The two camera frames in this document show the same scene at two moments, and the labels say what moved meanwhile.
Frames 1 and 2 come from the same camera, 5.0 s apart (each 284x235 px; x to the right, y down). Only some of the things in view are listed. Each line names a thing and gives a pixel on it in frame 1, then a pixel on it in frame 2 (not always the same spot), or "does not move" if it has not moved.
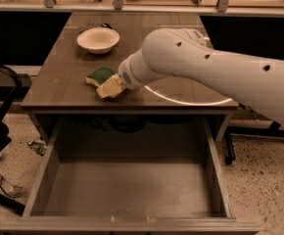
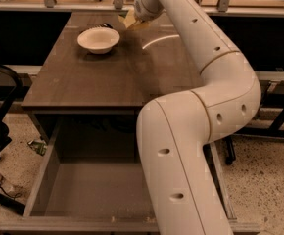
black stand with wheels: x=272 y=131 does not move
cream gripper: x=126 y=74 to x=144 y=11
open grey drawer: x=130 y=174 does not move
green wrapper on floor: x=39 y=147 does not move
